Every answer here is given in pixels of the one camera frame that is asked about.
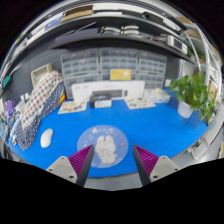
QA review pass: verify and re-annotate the purple fabric pouch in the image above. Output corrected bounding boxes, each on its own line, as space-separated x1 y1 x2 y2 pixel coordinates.
3 99 16 118

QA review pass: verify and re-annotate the wall shelf unit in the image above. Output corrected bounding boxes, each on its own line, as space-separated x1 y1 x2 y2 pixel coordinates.
19 2 214 64

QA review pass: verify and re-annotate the small white carton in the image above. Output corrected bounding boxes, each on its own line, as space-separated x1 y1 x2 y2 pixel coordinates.
146 88 171 104

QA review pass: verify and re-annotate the grey plastic drawer cabinet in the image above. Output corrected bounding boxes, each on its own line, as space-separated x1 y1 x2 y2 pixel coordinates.
99 47 139 82
137 49 168 89
59 48 100 99

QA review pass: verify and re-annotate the food-print sticker sheet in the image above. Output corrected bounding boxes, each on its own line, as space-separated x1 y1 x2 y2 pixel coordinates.
57 100 88 115
124 98 157 110

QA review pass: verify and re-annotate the long white keyboard box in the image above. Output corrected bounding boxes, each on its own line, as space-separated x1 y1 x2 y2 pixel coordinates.
71 80 146 103

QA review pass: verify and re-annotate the navy polka dot cloth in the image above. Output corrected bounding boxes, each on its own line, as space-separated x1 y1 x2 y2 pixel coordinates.
14 83 66 151

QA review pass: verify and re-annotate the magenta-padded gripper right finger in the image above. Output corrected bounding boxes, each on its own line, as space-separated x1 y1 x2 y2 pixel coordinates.
132 144 181 187

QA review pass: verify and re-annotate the green potted plant white pot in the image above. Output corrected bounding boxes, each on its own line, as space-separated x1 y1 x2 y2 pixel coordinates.
169 71 216 124

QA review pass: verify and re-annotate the red blue checked cloth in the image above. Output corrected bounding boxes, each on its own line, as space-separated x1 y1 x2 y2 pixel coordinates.
20 70 64 129

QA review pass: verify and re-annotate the yellow card package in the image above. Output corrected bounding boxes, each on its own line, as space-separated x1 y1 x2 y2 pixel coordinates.
109 68 132 81

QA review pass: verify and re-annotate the light grey computer mouse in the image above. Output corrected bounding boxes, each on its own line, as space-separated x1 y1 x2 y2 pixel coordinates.
40 128 54 149

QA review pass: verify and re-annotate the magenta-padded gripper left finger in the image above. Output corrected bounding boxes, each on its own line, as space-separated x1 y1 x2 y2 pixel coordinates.
45 144 95 188

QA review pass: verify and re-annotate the round rabbit-print mouse pad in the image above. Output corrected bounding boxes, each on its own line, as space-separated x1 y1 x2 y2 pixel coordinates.
76 124 130 169

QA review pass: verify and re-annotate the small dark product box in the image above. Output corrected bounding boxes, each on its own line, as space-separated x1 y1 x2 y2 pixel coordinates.
89 89 124 109

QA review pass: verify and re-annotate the white woven basket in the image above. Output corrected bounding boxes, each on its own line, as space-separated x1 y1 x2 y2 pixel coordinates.
30 63 54 88

